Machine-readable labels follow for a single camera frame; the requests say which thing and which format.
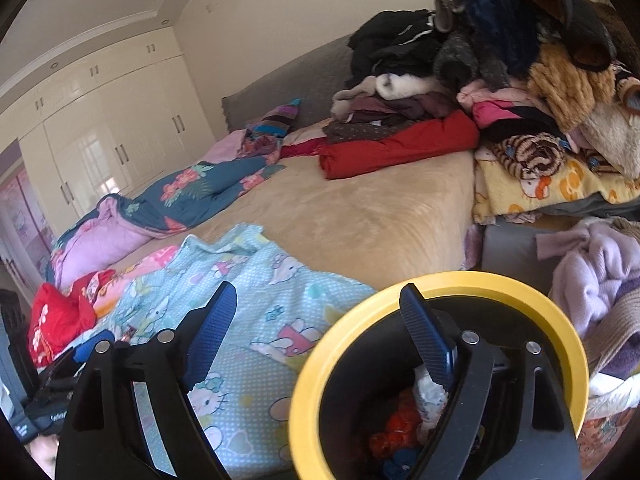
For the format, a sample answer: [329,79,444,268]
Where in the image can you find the red jacket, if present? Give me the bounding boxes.
[318,109,481,180]

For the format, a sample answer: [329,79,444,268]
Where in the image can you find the light blue cartoon sheet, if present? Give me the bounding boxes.
[65,223,378,478]

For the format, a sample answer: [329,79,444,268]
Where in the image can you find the white wardrobe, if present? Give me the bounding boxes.
[0,42,218,241]

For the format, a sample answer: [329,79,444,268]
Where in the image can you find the grey bed frame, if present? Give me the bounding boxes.
[482,217,576,286]

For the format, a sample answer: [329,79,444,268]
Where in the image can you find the lavender fleece garment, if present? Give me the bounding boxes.
[536,219,640,341]

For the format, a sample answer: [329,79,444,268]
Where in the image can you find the red white printed cloth bag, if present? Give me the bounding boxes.
[27,282,97,367]

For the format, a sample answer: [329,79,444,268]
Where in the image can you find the beige knit cloth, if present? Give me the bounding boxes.
[582,285,640,378]

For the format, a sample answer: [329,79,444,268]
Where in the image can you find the pink cartoon sheet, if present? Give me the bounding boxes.
[70,245,181,321]

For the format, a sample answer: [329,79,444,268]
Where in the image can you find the dark red lace cloth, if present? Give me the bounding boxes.
[279,137,326,160]

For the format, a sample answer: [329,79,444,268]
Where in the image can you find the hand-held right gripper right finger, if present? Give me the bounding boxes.
[399,283,583,480]

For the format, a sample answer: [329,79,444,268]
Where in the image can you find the blue wrapper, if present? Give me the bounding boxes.
[382,447,422,480]

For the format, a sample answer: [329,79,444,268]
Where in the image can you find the yellow rimmed black bin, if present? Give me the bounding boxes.
[289,271,590,480]

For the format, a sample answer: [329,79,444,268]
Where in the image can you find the beige bed blanket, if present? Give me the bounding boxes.
[100,130,476,296]

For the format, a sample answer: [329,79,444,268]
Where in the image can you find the yellow cartoon blanket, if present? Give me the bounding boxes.
[472,145,640,223]

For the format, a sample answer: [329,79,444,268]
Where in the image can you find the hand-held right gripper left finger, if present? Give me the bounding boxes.
[55,281,238,480]

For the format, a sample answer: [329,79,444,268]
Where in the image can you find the person's left hand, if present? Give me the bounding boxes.
[30,435,58,478]

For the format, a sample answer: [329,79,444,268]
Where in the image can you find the white cloth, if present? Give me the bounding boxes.
[587,372,640,418]

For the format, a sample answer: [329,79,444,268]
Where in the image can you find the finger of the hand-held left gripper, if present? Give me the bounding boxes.
[37,346,87,387]

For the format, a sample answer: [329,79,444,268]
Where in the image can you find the grey headboard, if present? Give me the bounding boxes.
[221,34,361,133]

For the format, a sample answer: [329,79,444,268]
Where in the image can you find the white yellow snack packet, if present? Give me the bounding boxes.
[415,364,450,443]

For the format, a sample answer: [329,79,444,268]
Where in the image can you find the striped pillow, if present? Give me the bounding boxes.
[245,99,302,141]

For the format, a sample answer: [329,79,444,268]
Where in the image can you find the blue pink floral quilt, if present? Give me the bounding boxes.
[47,130,286,291]

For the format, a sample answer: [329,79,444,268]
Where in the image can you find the pile of clothes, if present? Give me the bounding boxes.
[322,0,640,181]

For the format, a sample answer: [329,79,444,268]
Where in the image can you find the pink cartoon door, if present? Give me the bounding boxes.
[0,167,56,281]

